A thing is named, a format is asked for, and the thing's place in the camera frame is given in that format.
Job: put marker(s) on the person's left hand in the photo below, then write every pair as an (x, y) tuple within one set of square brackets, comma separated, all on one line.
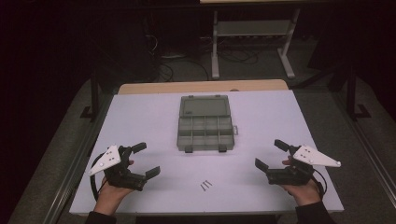
[(109, 197)]

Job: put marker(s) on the grey plastic organizer box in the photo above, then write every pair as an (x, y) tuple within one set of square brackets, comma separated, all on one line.
[(204, 124)]

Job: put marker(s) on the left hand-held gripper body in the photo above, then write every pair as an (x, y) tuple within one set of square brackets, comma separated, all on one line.
[(107, 160)]

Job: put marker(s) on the white metal desk frame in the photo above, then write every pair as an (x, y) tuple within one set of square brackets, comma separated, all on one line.
[(252, 28)]

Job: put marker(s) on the grey metal floor rail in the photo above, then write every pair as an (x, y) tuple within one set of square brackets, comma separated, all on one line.
[(74, 161), (367, 149)]

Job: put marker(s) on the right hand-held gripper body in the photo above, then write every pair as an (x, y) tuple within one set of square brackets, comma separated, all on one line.
[(314, 157)]

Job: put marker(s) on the person's right hand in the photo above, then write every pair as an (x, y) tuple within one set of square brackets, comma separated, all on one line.
[(305, 193)]

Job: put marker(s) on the black metal stand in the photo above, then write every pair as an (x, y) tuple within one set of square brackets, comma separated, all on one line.
[(94, 99), (351, 93)]

